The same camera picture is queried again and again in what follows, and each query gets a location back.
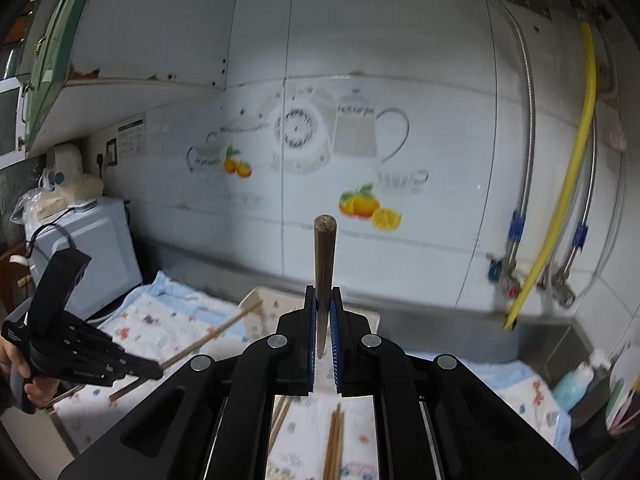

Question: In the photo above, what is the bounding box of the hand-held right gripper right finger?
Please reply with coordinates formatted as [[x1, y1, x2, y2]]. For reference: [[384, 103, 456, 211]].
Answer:
[[330, 286, 582, 480]]

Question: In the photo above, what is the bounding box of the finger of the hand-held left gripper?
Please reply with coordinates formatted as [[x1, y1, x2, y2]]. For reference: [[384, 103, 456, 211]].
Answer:
[[31, 341, 152, 387], [61, 315, 165, 377]]

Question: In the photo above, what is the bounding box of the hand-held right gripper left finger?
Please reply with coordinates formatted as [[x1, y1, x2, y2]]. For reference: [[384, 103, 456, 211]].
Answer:
[[57, 285, 317, 480]]

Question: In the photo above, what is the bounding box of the cream plastic utensil holder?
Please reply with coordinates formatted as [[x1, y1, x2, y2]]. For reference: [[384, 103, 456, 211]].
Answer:
[[239, 286, 381, 356]]

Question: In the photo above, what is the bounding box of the brown wooden chopstick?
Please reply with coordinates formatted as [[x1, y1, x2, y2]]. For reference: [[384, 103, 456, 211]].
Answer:
[[314, 215, 337, 360], [272, 398, 292, 443], [109, 300, 264, 402], [323, 407, 337, 480], [334, 404, 347, 476], [269, 396, 281, 456]]

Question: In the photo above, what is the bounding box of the person's left hand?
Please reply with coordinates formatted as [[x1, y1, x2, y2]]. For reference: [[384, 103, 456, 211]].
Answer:
[[0, 336, 61, 408]]

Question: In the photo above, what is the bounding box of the white microwave oven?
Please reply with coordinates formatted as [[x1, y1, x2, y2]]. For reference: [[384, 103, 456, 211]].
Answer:
[[25, 195, 144, 322]]

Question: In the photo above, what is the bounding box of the printed cartoon blanket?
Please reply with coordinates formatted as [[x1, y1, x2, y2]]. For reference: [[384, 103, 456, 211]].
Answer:
[[50, 270, 581, 480]]

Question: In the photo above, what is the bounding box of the clear plastic bag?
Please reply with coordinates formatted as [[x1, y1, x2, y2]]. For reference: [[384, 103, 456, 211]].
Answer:
[[10, 170, 57, 227]]

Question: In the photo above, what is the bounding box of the cream plastic appliance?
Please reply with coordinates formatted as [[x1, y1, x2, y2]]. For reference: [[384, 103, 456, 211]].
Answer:
[[47, 143, 104, 207]]

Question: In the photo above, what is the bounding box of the metal angle valve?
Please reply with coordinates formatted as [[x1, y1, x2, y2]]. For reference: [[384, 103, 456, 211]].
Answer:
[[537, 265, 579, 309]]

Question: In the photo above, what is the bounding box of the teal soap bottle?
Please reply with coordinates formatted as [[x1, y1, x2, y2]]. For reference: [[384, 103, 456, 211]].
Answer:
[[552, 349, 612, 414]]

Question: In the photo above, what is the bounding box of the black knife rack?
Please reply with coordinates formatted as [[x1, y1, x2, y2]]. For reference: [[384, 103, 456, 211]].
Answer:
[[567, 400, 640, 467]]

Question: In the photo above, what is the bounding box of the white plastic container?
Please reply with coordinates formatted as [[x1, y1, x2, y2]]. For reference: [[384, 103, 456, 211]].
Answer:
[[604, 339, 640, 432]]

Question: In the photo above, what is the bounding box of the black power cable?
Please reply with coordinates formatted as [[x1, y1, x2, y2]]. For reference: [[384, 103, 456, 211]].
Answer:
[[26, 204, 97, 263]]

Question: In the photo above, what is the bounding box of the black wall socket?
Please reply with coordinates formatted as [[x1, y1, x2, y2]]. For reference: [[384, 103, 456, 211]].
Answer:
[[95, 138, 119, 169]]

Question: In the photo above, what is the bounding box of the white wall label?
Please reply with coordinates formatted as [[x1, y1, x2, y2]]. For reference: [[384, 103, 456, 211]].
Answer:
[[117, 118, 146, 159]]

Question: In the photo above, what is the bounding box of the metal valve with red handle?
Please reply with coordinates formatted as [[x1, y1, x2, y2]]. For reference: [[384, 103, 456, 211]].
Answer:
[[487, 254, 524, 302]]

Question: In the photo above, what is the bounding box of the green wall cabinet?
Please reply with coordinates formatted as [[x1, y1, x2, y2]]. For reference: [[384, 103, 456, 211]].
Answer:
[[22, 0, 107, 157]]

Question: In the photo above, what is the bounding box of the braided metal hose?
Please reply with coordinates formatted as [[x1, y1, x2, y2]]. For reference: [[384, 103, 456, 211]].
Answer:
[[547, 105, 601, 286], [470, 0, 539, 272]]

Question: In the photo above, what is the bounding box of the yellow gas hose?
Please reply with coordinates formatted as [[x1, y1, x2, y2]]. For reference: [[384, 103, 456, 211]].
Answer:
[[502, 22, 599, 331]]

